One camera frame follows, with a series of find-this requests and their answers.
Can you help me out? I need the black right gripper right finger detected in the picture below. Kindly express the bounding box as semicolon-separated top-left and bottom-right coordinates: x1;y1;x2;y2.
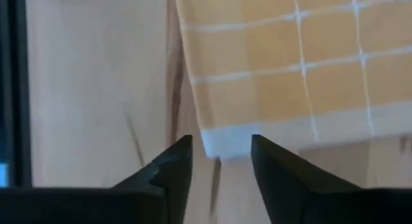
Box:
251;134;361;224

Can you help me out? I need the orange checked towel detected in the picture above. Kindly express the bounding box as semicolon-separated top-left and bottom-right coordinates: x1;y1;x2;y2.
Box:
173;0;412;160

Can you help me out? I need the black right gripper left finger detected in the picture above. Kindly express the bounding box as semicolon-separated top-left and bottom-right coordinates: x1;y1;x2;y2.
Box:
112;135;194;224

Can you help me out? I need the black table frame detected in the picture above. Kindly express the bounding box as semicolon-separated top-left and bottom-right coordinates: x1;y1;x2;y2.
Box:
0;0;33;189

